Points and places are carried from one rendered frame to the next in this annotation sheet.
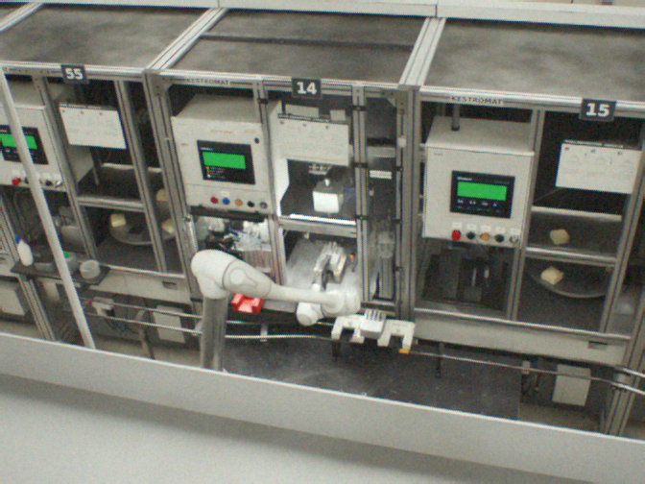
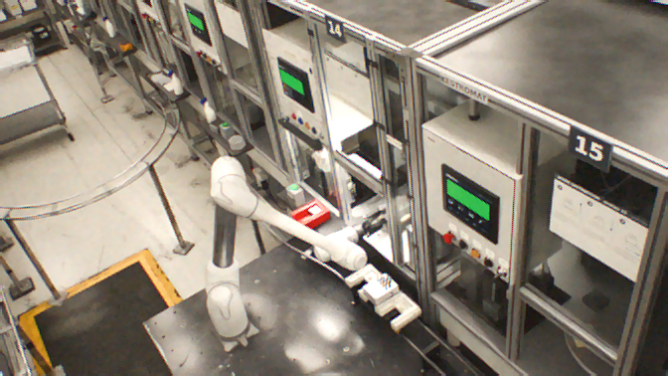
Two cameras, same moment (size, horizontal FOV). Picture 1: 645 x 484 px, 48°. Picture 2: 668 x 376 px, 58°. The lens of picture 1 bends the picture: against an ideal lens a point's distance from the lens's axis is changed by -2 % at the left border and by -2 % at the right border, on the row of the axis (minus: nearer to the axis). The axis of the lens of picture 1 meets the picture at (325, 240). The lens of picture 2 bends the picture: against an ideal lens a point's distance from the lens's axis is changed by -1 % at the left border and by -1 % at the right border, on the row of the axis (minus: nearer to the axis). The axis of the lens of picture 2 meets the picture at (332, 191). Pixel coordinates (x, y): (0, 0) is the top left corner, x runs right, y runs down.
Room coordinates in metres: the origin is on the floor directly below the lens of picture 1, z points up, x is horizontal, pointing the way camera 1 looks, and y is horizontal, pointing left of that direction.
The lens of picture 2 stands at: (1.08, -1.38, 2.94)
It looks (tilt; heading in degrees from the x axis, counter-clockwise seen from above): 38 degrees down; 45
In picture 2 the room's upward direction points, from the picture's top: 11 degrees counter-clockwise
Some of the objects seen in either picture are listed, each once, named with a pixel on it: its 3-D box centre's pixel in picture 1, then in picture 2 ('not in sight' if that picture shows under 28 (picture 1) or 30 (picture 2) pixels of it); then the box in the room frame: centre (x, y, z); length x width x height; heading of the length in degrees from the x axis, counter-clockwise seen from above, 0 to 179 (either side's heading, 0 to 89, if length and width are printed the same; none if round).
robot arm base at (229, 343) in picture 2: not in sight; (235, 330); (2.04, 0.37, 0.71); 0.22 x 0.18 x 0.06; 73
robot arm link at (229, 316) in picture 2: not in sight; (226, 307); (2.05, 0.40, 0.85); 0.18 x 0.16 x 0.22; 54
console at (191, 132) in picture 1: (231, 154); (315, 78); (2.91, 0.40, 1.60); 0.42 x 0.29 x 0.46; 73
